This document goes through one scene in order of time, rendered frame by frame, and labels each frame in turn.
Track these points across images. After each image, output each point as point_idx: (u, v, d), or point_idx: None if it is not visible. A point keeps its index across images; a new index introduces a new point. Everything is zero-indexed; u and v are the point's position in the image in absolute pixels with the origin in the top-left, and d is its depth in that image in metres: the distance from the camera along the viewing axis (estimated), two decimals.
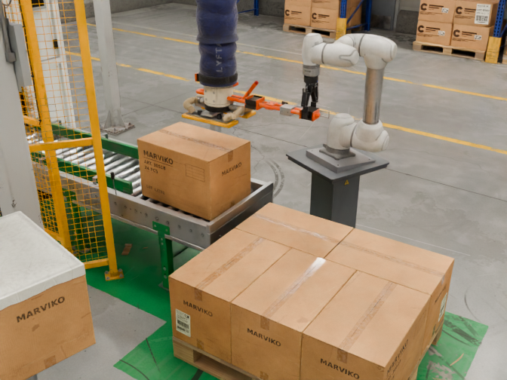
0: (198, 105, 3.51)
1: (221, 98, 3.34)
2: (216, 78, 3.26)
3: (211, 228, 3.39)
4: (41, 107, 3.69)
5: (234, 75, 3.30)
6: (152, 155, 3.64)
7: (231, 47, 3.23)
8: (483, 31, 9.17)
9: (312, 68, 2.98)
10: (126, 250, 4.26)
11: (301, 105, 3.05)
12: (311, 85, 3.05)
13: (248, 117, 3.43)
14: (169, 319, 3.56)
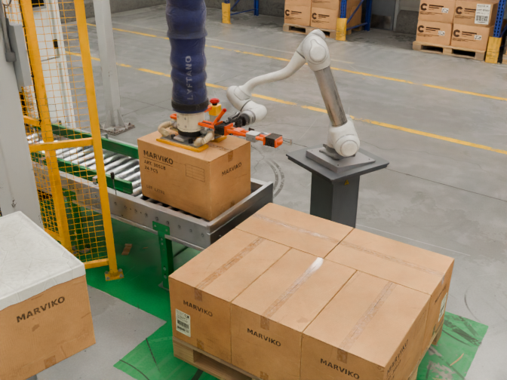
0: (173, 129, 3.70)
1: (192, 124, 3.53)
2: (187, 105, 3.45)
3: (211, 228, 3.39)
4: (41, 107, 3.69)
5: (204, 102, 3.49)
6: (152, 155, 3.64)
7: (201, 77, 3.42)
8: (483, 31, 9.17)
9: None
10: (126, 250, 4.26)
11: (230, 135, 3.53)
12: None
13: (219, 141, 3.62)
14: (169, 319, 3.56)
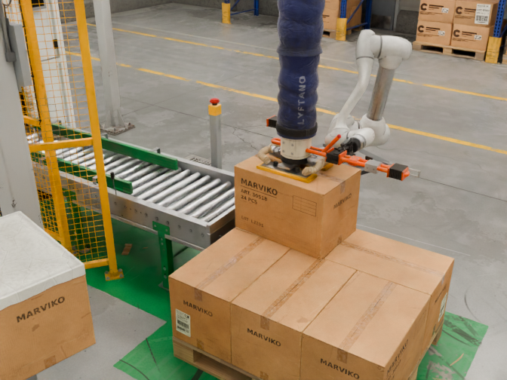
0: (273, 154, 3.34)
1: (299, 151, 3.16)
2: (296, 130, 3.08)
3: (211, 228, 3.39)
4: (41, 107, 3.69)
5: (314, 127, 3.12)
6: (252, 185, 3.28)
7: (314, 99, 3.05)
8: (483, 31, 9.17)
9: None
10: (126, 250, 4.26)
11: (342, 163, 3.16)
12: None
13: (327, 169, 3.25)
14: (169, 319, 3.56)
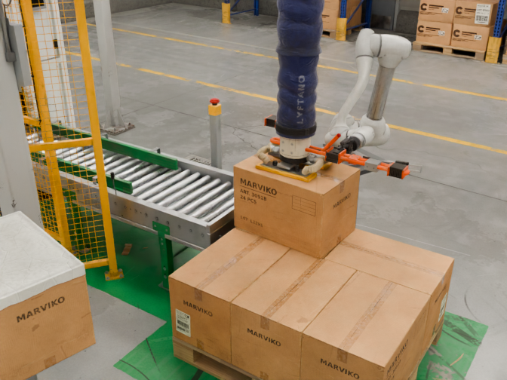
0: (271, 154, 3.34)
1: (299, 150, 3.17)
2: (296, 130, 3.09)
3: (211, 228, 3.39)
4: (41, 107, 3.69)
5: (314, 127, 3.13)
6: (251, 184, 3.28)
7: (313, 98, 3.06)
8: (483, 31, 9.17)
9: None
10: (126, 250, 4.26)
11: (342, 162, 3.17)
12: None
13: (326, 168, 3.26)
14: (169, 319, 3.56)
